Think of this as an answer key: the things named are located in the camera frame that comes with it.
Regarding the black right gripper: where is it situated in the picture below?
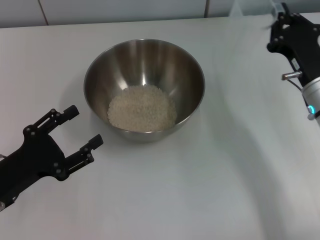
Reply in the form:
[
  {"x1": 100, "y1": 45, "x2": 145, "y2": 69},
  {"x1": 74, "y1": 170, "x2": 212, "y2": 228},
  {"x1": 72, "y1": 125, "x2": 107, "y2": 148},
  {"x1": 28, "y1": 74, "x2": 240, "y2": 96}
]
[{"x1": 266, "y1": 2, "x2": 320, "y2": 87}]

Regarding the clear plastic measuring cup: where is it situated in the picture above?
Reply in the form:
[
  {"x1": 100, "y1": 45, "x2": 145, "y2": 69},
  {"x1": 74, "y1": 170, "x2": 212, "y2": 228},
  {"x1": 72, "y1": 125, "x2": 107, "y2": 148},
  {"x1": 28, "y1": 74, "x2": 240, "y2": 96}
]
[{"x1": 228, "y1": 0, "x2": 276, "y2": 20}]

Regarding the stainless steel mixing bowl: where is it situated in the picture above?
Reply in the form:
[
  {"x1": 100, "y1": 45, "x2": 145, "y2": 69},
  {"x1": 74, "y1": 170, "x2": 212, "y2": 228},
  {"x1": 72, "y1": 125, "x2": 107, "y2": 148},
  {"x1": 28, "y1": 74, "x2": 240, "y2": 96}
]
[{"x1": 83, "y1": 38, "x2": 206, "y2": 144}]

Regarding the right arm connector cable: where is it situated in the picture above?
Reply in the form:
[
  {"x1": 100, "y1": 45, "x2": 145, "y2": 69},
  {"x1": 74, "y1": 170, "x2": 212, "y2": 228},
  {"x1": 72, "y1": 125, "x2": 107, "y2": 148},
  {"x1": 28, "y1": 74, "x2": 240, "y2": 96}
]
[{"x1": 281, "y1": 71, "x2": 305, "y2": 91}]

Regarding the white uncooked rice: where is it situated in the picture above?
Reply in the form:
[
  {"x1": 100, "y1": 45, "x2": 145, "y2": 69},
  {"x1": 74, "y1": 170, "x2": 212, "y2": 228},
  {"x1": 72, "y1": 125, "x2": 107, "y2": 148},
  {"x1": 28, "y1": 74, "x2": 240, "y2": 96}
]
[{"x1": 107, "y1": 84, "x2": 178, "y2": 133}]

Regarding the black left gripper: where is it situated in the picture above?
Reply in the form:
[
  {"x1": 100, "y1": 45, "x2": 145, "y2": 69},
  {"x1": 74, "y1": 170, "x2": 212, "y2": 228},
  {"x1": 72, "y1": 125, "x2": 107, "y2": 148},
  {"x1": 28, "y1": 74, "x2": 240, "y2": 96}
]
[{"x1": 0, "y1": 104, "x2": 104, "y2": 211}]

